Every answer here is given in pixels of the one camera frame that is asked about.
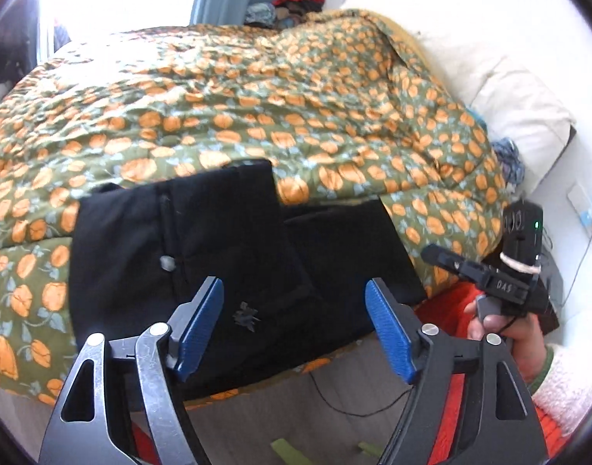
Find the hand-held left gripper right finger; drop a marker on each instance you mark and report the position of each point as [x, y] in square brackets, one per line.
[388, 329]

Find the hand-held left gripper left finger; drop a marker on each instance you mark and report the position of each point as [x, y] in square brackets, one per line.
[199, 329]

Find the person's right hand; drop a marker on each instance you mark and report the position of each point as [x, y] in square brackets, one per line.
[523, 339]

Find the green orange floral printed blanket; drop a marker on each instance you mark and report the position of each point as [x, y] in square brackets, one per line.
[228, 97]

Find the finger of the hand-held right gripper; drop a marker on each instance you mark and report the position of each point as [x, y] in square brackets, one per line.
[451, 264]

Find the blue grey cloth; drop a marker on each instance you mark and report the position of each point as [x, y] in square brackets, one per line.
[509, 155]

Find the person's right forearm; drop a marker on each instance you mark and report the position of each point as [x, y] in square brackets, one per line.
[567, 387]

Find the white pillow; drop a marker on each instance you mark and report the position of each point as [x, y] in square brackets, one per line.
[509, 106]

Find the pile of clothes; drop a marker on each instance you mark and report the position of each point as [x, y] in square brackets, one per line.
[288, 9]

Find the black pants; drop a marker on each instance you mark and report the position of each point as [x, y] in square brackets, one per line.
[131, 252]

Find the green plastic piece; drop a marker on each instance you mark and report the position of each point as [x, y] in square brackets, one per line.
[291, 451]
[372, 448]

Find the red cloth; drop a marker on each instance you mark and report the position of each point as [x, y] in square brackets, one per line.
[446, 310]

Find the white wall socket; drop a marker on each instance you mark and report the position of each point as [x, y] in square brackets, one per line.
[584, 203]

